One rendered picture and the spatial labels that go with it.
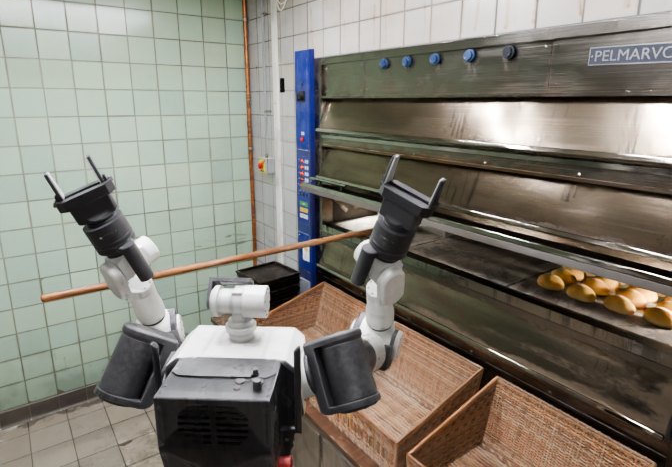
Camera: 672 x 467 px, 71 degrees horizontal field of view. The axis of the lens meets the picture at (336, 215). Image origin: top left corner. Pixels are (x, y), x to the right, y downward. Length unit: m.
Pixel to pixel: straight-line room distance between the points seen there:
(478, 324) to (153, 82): 2.33
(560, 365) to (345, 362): 1.04
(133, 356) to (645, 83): 1.46
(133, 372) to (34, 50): 2.31
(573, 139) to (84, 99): 2.54
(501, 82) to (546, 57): 0.18
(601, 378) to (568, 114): 0.85
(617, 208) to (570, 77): 0.43
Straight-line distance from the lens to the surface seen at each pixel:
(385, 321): 1.19
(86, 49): 3.13
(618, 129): 1.60
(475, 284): 1.95
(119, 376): 1.07
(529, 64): 1.76
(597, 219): 1.64
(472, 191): 1.88
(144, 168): 3.19
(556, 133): 1.67
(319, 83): 2.65
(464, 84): 1.92
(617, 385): 1.78
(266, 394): 0.85
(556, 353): 1.85
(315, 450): 2.23
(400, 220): 0.97
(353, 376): 0.96
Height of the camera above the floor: 1.87
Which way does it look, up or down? 14 degrees down
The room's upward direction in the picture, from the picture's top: straight up
